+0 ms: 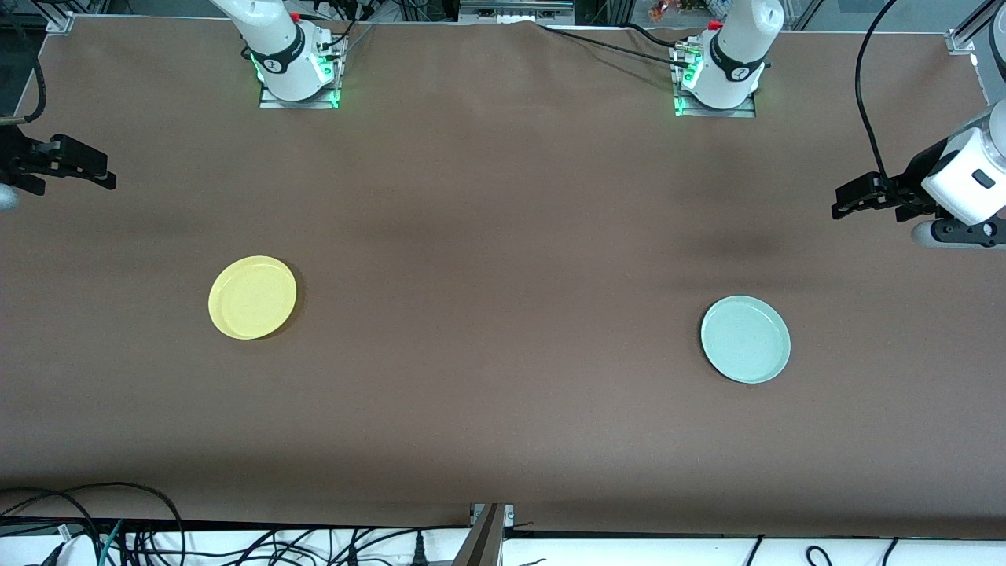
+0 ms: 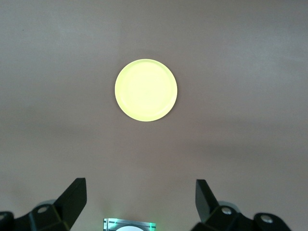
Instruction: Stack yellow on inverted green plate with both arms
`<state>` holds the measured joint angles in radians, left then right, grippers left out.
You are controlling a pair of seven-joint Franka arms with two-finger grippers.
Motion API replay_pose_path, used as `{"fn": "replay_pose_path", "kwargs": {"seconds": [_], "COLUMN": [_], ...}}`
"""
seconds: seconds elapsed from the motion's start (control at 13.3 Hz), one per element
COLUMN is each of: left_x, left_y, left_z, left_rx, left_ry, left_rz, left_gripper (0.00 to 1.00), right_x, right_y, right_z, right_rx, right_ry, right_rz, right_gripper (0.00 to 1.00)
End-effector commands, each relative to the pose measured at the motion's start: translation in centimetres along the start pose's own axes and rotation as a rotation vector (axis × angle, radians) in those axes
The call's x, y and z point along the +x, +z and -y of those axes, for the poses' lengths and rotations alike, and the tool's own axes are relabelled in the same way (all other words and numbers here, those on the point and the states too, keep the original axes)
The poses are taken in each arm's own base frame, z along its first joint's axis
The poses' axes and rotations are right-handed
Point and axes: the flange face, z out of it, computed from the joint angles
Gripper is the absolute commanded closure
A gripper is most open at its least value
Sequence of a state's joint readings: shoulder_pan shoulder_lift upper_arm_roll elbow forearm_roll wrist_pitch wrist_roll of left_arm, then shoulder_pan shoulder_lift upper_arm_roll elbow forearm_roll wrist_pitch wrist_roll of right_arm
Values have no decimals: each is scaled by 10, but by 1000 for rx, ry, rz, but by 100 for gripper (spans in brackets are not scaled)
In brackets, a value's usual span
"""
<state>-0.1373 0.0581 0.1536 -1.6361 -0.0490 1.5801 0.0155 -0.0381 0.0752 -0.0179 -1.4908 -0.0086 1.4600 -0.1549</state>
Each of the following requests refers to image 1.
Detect pale green round plate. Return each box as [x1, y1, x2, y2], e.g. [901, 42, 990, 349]
[700, 295, 791, 384]

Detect yellow round plate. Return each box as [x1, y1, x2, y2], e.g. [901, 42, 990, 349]
[207, 255, 298, 340]

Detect colourful background toys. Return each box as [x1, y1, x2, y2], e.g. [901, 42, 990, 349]
[648, 0, 732, 20]

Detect brown table cover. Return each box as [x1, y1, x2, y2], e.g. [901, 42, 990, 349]
[0, 16, 1006, 539]

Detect aluminium profile beam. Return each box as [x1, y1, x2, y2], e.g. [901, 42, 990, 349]
[452, 503, 516, 566]

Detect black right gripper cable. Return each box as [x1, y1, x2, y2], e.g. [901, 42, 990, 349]
[0, 12, 48, 125]

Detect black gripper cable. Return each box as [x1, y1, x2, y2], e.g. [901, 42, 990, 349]
[855, 0, 901, 197]
[0, 12, 48, 125]

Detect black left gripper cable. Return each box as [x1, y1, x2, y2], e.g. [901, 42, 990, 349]
[855, 0, 901, 197]

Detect aluminium frame corner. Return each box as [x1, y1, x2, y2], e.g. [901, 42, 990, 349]
[31, 0, 76, 36]
[947, 0, 1006, 56]

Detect short black table cable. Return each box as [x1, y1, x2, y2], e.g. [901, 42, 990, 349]
[626, 22, 681, 46]

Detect black arm base cables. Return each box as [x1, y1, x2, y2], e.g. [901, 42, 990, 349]
[299, 0, 376, 56]

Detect long black table cable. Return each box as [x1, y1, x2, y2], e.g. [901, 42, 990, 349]
[538, 24, 692, 68]

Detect large looped black cable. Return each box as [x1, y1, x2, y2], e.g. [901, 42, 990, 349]
[0, 481, 186, 566]

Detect small looped black cable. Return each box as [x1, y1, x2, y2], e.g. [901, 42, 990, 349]
[0, 491, 103, 566]

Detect green cable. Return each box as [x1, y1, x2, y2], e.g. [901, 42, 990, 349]
[97, 519, 123, 566]

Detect silver metal rail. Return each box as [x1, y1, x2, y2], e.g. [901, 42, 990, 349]
[458, 0, 575, 24]

